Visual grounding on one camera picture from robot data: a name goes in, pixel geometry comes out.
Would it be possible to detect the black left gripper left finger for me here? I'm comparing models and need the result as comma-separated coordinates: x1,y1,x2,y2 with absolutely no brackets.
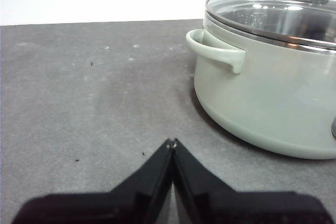
12,138,174,224

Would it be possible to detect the glass pot lid with knob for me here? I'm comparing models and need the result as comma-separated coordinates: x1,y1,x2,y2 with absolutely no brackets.
204,0,336,51

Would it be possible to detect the pale green electric pot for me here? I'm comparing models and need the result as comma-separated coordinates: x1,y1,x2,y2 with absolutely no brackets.
185,18,336,161

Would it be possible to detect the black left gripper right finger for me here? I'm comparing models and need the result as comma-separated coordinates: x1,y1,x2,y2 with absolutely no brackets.
172,137,334,224

